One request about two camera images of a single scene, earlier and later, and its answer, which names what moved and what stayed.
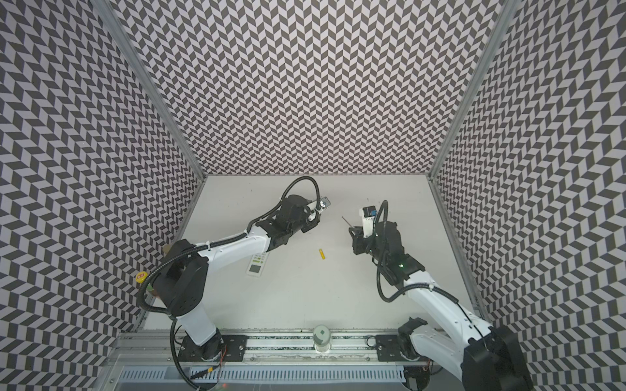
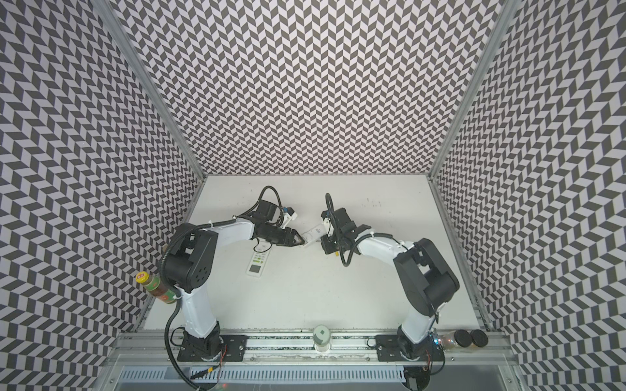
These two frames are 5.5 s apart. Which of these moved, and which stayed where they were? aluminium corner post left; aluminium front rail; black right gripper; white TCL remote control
Moved: black right gripper
Stayed: aluminium corner post left; aluminium front rail; white TCL remote control
